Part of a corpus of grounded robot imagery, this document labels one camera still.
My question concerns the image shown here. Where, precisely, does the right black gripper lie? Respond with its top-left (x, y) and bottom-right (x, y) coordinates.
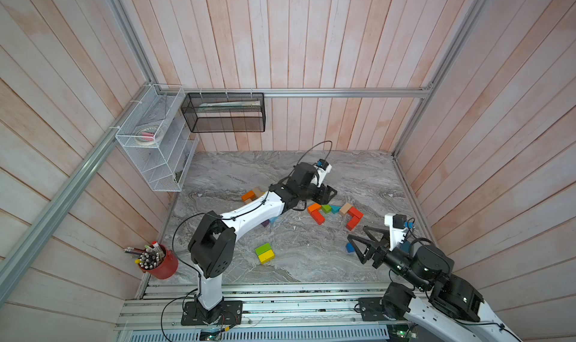
top-left (350, 226), bottom-right (428, 293)

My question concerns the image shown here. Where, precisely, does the teal triangle block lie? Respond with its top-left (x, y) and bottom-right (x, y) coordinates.
top-left (330, 205), bottom-right (341, 214)

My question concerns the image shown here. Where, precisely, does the red block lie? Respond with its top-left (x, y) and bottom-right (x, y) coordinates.
top-left (347, 207), bottom-right (364, 220)
top-left (310, 210), bottom-right (326, 225)
top-left (346, 216), bottom-right (361, 231)

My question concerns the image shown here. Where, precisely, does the long natural wood block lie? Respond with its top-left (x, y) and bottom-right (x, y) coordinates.
top-left (252, 187), bottom-right (263, 198)

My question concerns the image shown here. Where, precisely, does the long orange block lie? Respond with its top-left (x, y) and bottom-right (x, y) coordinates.
top-left (241, 190), bottom-right (257, 204)

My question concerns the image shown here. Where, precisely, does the yellow block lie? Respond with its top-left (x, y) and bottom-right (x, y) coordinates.
top-left (258, 250), bottom-right (275, 264)

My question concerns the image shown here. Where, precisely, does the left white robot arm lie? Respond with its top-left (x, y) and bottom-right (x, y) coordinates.
top-left (187, 159), bottom-right (338, 321)

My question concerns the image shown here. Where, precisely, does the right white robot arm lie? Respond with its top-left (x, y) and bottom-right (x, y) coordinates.
top-left (348, 226), bottom-right (520, 341)

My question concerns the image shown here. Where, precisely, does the red pen holder cup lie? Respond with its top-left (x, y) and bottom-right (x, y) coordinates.
top-left (124, 241), bottom-right (179, 280)

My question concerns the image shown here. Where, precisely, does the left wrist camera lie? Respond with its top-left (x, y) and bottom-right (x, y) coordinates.
top-left (315, 159), bottom-right (332, 187)

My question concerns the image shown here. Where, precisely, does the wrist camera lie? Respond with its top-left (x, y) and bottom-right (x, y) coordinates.
top-left (315, 159), bottom-right (332, 187)
top-left (385, 213), bottom-right (415, 251)

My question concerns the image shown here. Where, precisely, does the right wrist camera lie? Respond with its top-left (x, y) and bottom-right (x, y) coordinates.
top-left (385, 213), bottom-right (415, 251)

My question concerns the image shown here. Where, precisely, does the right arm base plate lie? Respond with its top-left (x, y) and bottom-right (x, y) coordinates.
top-left (357, 298), bottom-right (406, 322)

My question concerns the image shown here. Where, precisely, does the black wire mesh basket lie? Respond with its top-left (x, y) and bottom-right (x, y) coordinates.
top-left (181, 92), bottom-right (266, 134)

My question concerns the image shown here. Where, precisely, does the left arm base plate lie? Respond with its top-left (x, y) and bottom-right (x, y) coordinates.
top-left (181, 300), bottom-right (243, 326)

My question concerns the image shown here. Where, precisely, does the white wire mesh shelf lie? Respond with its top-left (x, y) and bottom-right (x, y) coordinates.
top-left (116, 84), bottom-right (199, 192)

